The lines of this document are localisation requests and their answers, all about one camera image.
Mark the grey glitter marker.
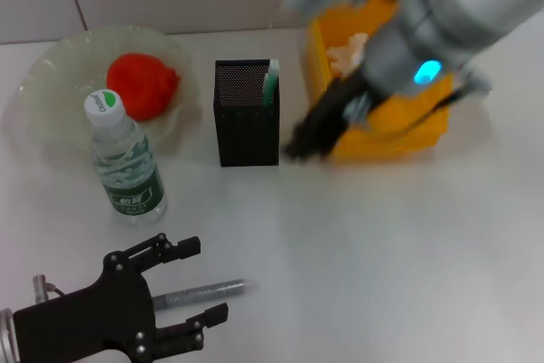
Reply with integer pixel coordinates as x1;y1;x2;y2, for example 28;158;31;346
151;278;262;311

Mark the yellow plastic bin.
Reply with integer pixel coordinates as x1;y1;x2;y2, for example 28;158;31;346
304;0;451;163

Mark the clear green-label water bottle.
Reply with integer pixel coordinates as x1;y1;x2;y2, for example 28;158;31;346
82;88;167;228

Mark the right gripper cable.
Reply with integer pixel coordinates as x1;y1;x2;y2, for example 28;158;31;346
373;68;492;139

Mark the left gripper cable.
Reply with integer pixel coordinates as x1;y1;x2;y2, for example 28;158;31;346
31;273;66;303

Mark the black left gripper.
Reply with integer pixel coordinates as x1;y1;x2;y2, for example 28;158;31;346
12;233;230;363

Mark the green pen with white cap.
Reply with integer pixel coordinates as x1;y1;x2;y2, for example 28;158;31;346
260;58;281;107

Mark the white paper ball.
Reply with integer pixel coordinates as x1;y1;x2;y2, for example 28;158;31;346
326;31;369;78

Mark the pale green glass fruit plate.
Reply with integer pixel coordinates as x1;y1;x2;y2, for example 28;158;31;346
18;25;201;152

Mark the black mesh pen holder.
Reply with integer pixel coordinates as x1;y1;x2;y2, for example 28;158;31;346
212;58;281;168

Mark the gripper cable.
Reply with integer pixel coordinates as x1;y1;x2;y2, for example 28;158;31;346
373;68;492;139
31;273;66;303

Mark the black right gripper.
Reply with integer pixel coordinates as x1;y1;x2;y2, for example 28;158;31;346
282;76;377;163

